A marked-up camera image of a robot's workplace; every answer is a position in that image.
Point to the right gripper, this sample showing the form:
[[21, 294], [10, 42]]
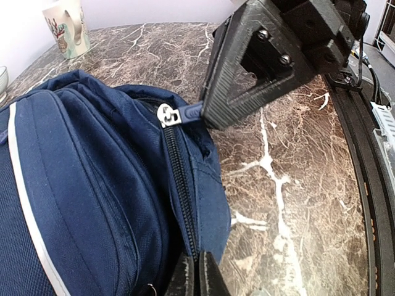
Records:
[[257, 56]]

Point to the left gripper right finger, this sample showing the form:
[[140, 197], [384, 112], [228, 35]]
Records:
[[211, 282]]

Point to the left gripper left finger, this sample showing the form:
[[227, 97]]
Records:
[[182, 282]]

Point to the navy blue student backpack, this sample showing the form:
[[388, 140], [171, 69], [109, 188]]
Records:
[[102, 189]]

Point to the cream ceramic mug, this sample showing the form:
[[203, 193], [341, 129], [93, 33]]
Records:
[[66, 22]]

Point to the small green bowl at back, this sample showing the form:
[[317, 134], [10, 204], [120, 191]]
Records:
[[4, 80]]

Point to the white slotted cable duct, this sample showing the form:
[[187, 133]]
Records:
[[385, 120]]

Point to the black front rail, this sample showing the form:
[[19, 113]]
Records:
[[362, 133]]

